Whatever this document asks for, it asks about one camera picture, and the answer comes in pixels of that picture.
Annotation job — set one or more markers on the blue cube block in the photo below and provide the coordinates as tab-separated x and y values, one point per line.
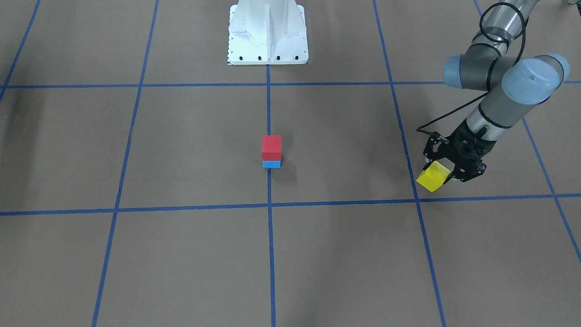
271	164

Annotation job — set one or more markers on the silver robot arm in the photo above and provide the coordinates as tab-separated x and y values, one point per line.
512	88

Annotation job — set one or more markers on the red cube block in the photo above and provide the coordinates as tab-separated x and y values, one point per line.
271	148

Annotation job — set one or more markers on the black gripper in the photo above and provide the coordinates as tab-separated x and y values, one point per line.
467	141

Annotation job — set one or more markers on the white camera mast pedestal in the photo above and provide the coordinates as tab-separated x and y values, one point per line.
267	32

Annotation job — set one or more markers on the yellow cube block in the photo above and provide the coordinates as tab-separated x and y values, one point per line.
433	176

